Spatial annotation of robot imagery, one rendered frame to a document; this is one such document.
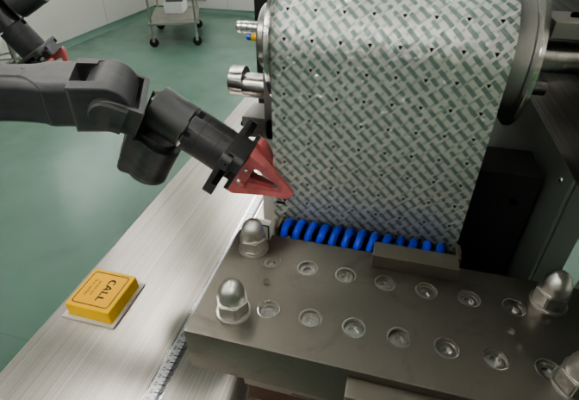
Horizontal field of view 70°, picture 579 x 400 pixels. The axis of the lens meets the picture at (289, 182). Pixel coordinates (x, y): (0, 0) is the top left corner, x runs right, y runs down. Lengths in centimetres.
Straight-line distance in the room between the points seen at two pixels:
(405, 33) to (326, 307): 29
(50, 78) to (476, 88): 44
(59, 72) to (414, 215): 44
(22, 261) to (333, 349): 200
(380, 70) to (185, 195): 52
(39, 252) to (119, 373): 176
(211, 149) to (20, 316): 164
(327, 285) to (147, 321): 28
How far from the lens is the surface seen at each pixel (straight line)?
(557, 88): 62
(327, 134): 48
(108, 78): 51
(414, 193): 51
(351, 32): 44
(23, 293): 215
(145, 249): 75
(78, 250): 225
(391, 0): 46
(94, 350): 64
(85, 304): 66
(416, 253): 51
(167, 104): 52
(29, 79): 53
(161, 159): 55
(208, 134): 51
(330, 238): 52
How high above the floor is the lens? 138
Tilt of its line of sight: 34 degrees down
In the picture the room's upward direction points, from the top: straight up
